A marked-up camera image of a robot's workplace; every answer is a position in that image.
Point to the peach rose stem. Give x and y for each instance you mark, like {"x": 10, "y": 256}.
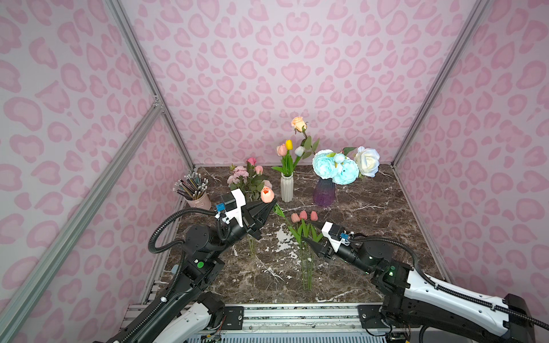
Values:
{"x": 308, "y": 144}

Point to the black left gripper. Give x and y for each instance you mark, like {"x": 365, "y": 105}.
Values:
{"x": 249, "y": 217}

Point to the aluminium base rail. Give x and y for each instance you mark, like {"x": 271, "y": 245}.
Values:
{"x": 308, "y": 322}

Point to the white ribbed vase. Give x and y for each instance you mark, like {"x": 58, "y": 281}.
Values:
{"x": 287, "y": 188}

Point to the white cream rose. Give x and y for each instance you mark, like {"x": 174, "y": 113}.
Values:
{"x": 368, "y": 161}

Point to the magenta rose stem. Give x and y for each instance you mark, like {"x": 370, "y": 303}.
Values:
{"x": 255, "y": 181}

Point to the small teal white flower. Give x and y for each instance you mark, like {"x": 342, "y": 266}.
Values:
{"x": 324, "y": 164}

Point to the pink tulip bunch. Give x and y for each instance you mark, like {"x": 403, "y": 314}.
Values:
{"x": 290, "y": 157}

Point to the pink pen cup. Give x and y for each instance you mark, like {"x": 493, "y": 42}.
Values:
{"x": 193, "y": 188}

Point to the large pink peony stem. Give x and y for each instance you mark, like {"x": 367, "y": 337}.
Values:
{"x": 252, "y": 246}

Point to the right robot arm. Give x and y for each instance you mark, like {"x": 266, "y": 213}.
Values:
{"x": 412, "y": 298}

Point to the purple glass vase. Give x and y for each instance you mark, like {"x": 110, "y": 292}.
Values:
{"x": 324, "y": 193}

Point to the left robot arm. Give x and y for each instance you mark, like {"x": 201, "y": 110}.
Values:
{"x": 199, "y": 266}

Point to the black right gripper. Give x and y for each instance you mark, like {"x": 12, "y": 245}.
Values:
{"x": 328, "y": 248}

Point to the pink carnation flower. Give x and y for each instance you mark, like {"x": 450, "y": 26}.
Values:
{"x": 238, "y": 177}

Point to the teal carnation flower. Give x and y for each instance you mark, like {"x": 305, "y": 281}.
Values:
{"x": 348, "y": 172}

